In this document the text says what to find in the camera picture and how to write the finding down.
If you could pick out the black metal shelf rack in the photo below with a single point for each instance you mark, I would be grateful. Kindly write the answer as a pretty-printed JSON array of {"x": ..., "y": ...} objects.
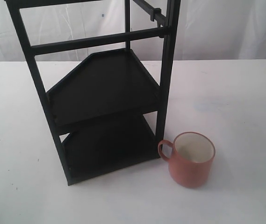
[{"x": 108, "y": 113}]

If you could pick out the white backdrop cloth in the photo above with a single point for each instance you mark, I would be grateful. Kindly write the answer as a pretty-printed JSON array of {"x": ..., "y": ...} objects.
[{"x": 207, "y": 29}]

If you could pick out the terracotta pink mug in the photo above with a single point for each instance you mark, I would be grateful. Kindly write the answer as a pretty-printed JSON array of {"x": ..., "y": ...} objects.
[{"x": 190, "y": 157}]

